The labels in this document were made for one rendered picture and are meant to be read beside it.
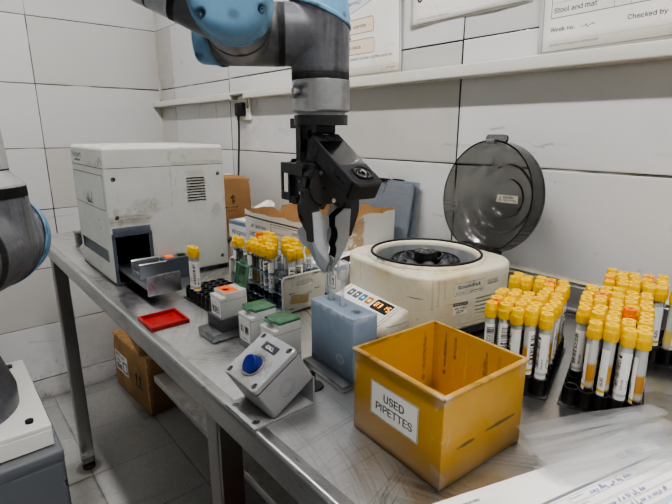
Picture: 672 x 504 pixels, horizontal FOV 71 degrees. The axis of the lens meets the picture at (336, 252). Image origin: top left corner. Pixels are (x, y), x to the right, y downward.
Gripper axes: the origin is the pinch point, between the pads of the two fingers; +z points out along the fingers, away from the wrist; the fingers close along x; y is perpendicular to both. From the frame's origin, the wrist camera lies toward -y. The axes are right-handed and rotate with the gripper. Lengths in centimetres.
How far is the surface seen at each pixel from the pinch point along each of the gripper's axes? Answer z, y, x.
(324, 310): 5.9, -1.5, 2.0
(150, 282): 10.3, 39.2, 15.1
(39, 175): 1, 188, 22
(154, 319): 15.0, 31.6, 16.8
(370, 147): -14, 49, -46
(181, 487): 103, 93, 0
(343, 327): 6.9, -6.0, 2.0
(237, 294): 8.1, 17.2, 6.7
